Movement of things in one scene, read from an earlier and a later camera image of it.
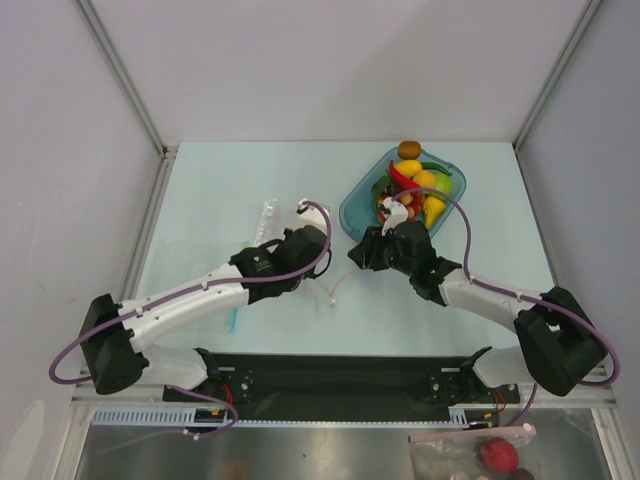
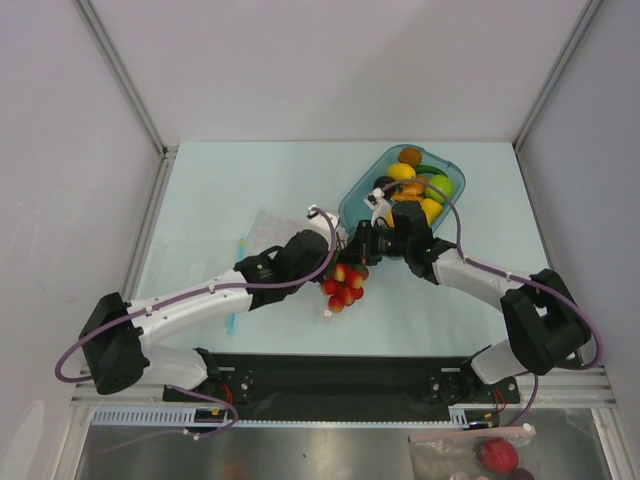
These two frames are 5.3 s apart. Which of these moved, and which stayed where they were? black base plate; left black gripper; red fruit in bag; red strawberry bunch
Moved: red strawberry bunch
Stayed: red fruit in bag; black base plate; left black gripper
